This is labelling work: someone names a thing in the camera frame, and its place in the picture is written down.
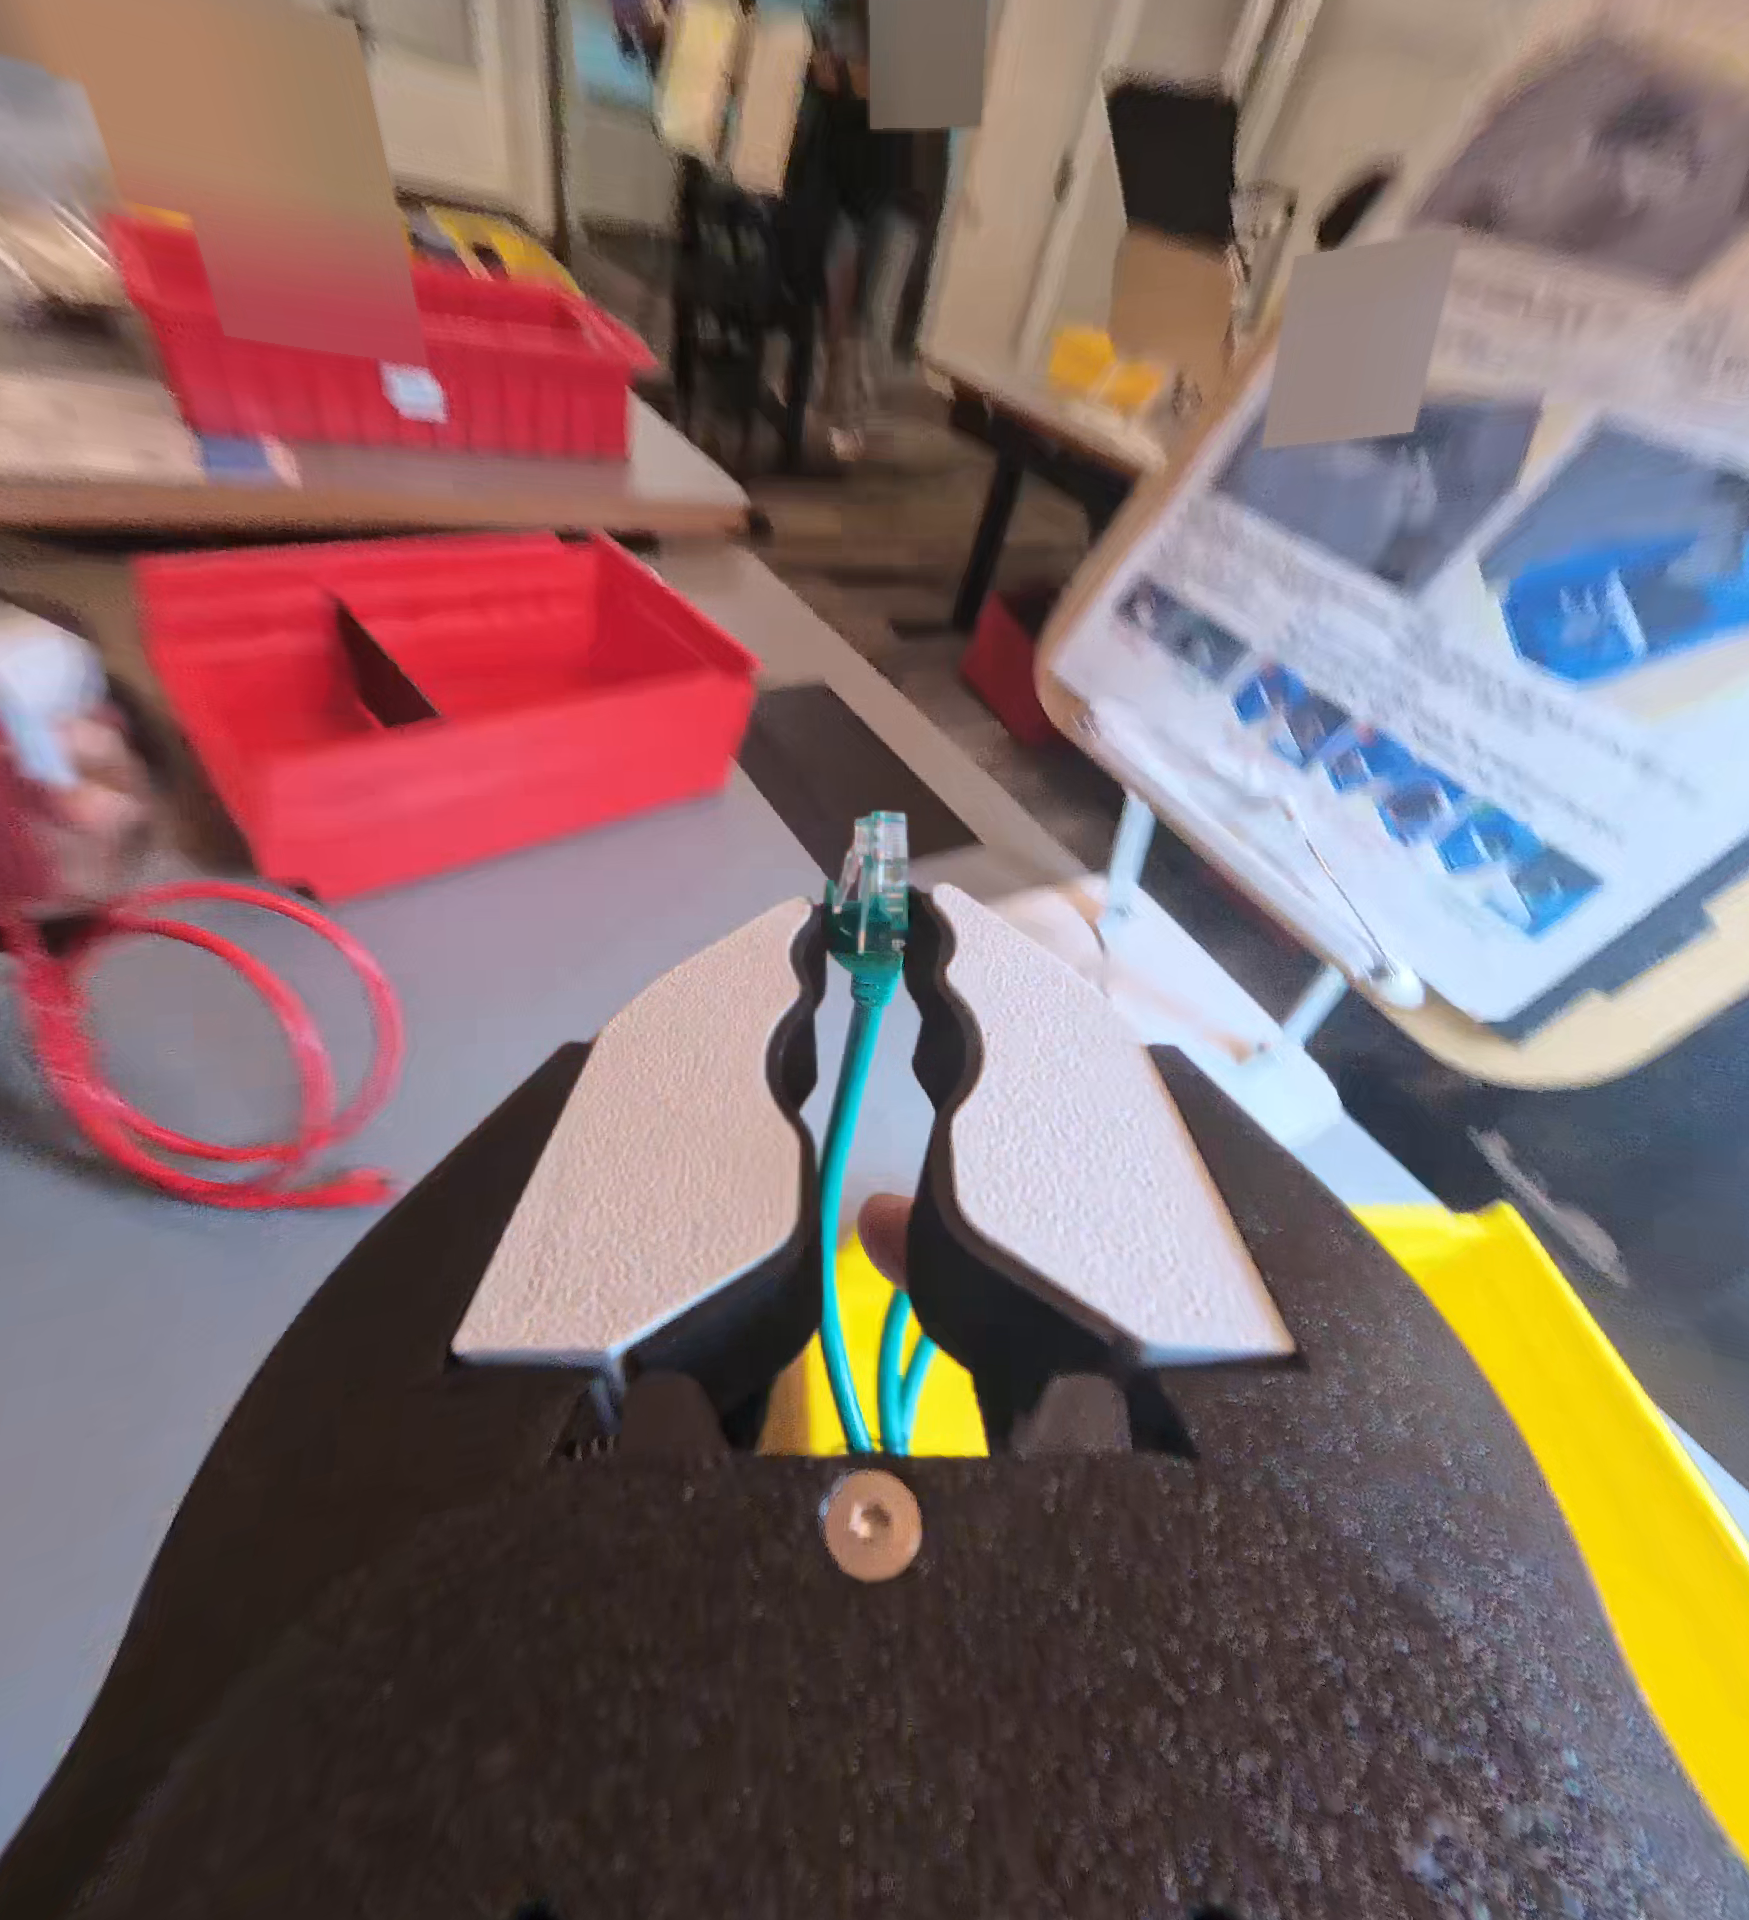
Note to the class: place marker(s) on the grey side table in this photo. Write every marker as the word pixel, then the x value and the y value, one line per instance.
pixel 438 479

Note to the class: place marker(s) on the small yellow bin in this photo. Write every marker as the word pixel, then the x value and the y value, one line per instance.
pixel 1100 367

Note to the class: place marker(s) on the person's right hand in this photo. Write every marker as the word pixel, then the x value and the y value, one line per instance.
pixel 885 1237

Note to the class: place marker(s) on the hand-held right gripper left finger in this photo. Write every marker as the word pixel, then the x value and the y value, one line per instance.
pixel 650 1184

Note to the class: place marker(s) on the wooden desk with black legs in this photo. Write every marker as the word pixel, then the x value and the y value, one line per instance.
pixel 1067 428

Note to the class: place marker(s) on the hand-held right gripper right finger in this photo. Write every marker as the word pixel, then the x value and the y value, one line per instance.
pixel 1083 1184

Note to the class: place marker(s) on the red ribbed storage bin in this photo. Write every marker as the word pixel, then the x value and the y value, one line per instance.
pixel 546 392

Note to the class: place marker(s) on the black bin divider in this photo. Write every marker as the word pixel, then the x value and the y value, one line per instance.
pixel 386 683

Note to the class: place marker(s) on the black panel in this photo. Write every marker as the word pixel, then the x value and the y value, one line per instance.
pixel 1168 157

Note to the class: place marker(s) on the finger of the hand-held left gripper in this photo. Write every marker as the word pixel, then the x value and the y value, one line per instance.
pixel 34 689

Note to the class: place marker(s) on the hanging paper sheet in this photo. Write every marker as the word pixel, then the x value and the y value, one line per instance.
pixel 698 83
pixel 771 104

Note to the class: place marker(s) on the printed instruction sheet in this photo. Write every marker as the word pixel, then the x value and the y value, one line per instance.
pixel 1415 674

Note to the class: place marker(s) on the yellow plastic bin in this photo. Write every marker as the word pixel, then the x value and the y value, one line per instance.
pixel 1640 1499

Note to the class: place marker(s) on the red plastic bin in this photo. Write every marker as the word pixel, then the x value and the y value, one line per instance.
pixel 513 782

